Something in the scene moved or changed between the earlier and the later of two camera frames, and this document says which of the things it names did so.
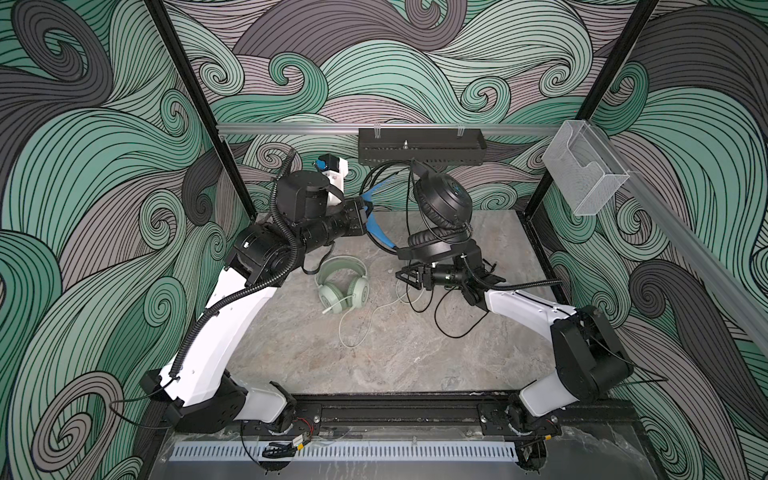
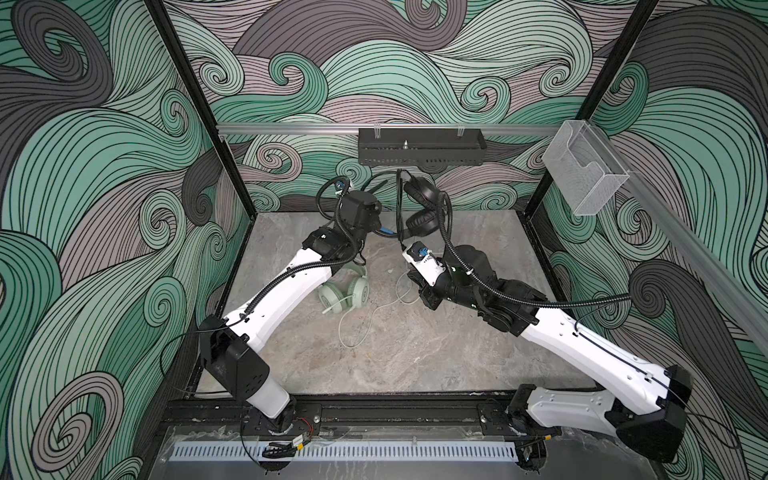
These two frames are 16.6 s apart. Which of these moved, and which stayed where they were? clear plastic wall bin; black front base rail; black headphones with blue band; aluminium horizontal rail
Moved: black headphones with blue band
Stayed: black front base rail; clear plastic wall bin; aluminium horizontal rail
